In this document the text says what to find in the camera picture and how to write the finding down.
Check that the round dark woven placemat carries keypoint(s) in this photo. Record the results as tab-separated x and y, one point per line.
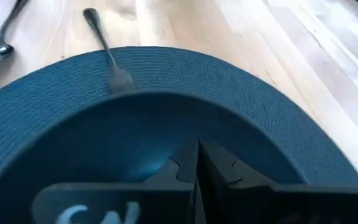
57	81

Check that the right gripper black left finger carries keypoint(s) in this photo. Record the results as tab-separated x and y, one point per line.
154	199

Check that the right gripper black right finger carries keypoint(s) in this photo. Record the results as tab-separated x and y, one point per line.
244	199

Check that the black bowl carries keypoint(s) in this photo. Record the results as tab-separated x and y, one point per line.
104	140

